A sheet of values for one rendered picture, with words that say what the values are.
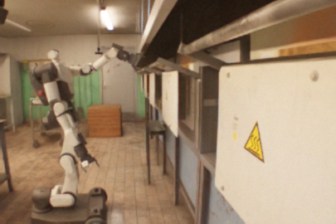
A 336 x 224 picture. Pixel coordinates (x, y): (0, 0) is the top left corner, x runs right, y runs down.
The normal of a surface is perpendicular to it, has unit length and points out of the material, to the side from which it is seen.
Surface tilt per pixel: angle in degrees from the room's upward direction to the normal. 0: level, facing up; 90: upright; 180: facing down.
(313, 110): 90
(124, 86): 90
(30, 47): 90
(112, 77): 90
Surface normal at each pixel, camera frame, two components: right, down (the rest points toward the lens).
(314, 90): -0.99, 0.02
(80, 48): 0.17, 0.10
